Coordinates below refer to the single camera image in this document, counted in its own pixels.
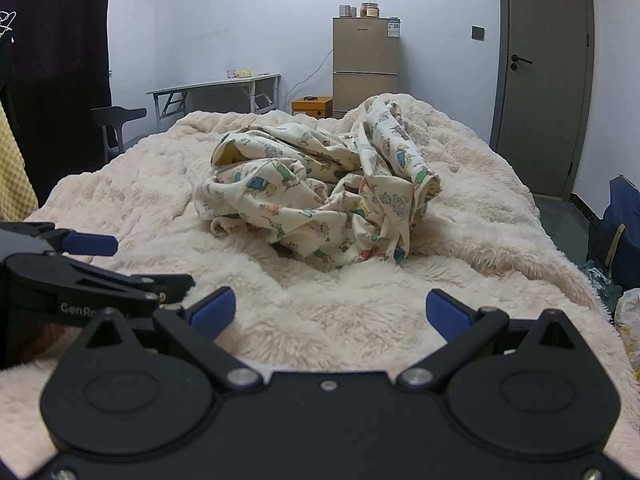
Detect cream fluffy blanket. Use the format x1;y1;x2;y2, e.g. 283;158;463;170
0;92;640;480

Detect refrigerator power cable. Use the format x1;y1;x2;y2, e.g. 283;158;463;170
285;50;334;111

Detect yellow cloth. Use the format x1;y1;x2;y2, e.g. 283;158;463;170
0;105;39;222

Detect grey side table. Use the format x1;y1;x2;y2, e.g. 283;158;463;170
146;73;282;131

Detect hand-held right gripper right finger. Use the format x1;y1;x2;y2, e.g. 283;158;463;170
397;288;581;394

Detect white plastic bag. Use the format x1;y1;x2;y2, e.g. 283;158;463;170
612;289;640;377

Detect stacked cardboard boxes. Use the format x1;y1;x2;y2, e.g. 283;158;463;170
332;16;401;117

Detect navy bag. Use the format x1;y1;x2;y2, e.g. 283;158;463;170
587;175;640;292

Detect green patterned bag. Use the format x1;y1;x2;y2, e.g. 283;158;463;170
580;260;624;311

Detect dark hanging clothes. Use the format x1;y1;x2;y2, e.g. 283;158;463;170
0;0;112;207

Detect cartoon print cream garment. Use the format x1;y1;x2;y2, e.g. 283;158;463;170
196;94;443;273

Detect black chair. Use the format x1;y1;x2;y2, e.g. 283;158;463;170
90;106;148;166

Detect grey door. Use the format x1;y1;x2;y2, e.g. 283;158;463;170
491;0;597;200

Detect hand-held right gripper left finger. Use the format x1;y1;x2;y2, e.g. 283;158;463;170
82;286;266;392

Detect orange box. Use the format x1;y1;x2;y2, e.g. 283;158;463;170
291;95;334;120

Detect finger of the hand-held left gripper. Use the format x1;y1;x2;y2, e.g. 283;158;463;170
2;254;196;318
0;222;120;258

